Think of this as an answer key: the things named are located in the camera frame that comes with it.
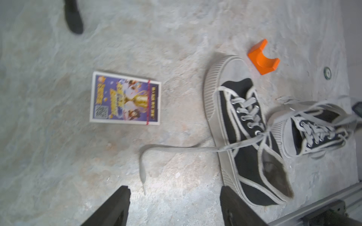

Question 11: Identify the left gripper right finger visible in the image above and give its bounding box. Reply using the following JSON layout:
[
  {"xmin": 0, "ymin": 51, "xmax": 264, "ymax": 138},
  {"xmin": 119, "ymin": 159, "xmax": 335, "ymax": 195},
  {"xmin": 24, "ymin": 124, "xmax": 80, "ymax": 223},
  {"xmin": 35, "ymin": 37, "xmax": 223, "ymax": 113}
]
[{"xmin": 220, "ymin": 186, "xmax": 267, "ymax": 226}]

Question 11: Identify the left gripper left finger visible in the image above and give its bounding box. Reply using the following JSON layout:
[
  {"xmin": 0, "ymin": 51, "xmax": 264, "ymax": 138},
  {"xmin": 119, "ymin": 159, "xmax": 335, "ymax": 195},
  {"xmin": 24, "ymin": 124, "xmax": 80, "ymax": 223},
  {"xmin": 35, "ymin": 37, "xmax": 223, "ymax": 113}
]
[{"xmin": 81, "ymin": 186, "xmax": 131, "ymax": 226}]

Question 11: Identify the black canvas sneaker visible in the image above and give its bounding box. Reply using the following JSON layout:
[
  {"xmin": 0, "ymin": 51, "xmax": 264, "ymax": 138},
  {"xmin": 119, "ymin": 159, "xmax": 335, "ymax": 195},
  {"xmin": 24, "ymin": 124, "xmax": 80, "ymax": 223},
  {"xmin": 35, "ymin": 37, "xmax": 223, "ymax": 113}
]
[
  {"xmin": 268, "ymin": 100, "xmax": 360, "ymax": 159},
  {"xmin": 144, "ymin": 55, "xmax": 294, "ymax": 206}
]

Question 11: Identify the purple card box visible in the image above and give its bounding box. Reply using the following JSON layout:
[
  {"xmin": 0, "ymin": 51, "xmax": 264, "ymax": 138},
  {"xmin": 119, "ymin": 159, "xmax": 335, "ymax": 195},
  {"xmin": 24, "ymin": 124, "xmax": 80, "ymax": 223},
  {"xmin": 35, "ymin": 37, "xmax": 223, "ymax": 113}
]
[{"xmin": 90, "ymin": 71, "xmax": 162, "ymax": 125}]

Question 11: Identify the orange plastic clip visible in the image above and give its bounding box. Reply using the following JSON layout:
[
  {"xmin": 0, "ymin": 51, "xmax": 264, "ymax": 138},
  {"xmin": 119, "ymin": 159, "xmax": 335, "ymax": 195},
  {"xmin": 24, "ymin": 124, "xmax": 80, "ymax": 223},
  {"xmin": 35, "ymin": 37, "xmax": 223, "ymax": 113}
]
[{"xmin": 248, "ymin": 39, "xmax": 280, "ymax": 75}]

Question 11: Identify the black perforated music stand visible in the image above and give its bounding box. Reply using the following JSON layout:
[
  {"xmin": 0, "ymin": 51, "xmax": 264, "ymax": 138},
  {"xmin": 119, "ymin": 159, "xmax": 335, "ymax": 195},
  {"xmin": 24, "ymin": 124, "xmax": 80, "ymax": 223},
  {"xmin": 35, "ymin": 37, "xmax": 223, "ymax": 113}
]
[{"xmin": 64, "ymin": 0, "xmax": 84, "ymax": 35}]

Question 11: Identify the aluminium rail frame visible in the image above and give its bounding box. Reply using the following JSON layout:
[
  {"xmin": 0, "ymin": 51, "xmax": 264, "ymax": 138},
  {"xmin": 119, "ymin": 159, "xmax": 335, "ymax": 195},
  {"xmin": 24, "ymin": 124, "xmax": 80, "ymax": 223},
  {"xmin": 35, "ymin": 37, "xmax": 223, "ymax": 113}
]
[{"xmin": 269, "ymin": 182, "xmax": 362, "ymax": 226}]

